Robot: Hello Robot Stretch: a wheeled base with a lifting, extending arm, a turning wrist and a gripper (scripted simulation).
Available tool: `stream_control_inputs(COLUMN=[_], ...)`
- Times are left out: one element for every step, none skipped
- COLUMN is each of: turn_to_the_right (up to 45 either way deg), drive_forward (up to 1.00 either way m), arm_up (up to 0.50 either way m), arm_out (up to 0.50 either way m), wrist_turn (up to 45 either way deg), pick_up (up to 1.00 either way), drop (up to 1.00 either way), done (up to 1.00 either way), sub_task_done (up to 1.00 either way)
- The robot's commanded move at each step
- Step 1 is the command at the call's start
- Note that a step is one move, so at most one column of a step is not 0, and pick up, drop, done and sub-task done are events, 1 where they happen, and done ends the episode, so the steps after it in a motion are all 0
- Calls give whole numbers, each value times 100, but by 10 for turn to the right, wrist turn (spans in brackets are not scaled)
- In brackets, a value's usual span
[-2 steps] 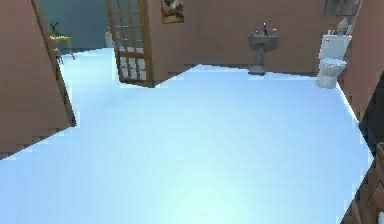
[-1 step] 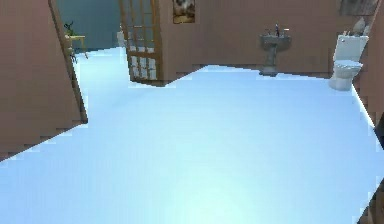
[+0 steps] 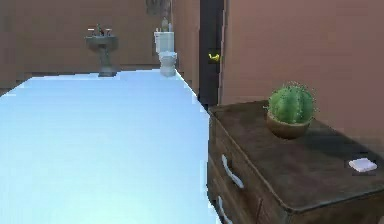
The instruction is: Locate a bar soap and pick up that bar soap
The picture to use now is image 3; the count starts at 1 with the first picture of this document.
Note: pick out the grey pedestal sink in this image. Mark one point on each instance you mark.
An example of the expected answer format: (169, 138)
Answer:
(102, 43)

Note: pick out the dark framed wall picture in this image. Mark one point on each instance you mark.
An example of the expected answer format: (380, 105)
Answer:
(158, 6)

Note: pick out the dark room door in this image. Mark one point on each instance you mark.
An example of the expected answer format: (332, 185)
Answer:
(210, 40)

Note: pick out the white bar soap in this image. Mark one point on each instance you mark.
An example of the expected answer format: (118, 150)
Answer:
(362, 164)

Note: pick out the green cactus in brown pot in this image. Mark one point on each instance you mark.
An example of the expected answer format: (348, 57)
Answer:
(290, 106)

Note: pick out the dark wooden chest of drawers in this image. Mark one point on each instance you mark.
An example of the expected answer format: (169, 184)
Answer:
(300, 173)

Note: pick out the white toilet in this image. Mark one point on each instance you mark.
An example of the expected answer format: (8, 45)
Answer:
(166, 50)

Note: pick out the pale bottle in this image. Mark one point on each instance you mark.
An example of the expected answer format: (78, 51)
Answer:
(164, 25)

